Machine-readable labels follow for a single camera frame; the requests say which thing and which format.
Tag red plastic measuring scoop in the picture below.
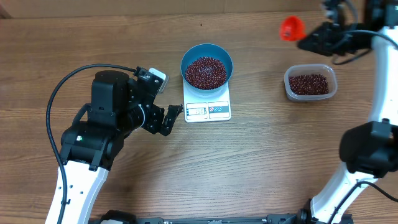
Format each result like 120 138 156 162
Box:
279 16 307 42

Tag blue plastic bowl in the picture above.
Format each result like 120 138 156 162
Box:
180 44 234 85

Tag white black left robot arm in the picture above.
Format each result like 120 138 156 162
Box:
46 67 183 223

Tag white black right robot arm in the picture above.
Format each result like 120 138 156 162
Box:
296 1 397 223

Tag white digital kitchen scale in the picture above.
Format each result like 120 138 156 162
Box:
183 80 232 123

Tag red adzuki beans in bowl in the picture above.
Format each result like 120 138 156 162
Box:
185 57 227 90

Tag red adzuki beans in container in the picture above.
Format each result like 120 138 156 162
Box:
288 74 329 95

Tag clear plastic bean container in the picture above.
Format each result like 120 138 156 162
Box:
284 63 338 101

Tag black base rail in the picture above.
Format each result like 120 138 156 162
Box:
88 209 322 224

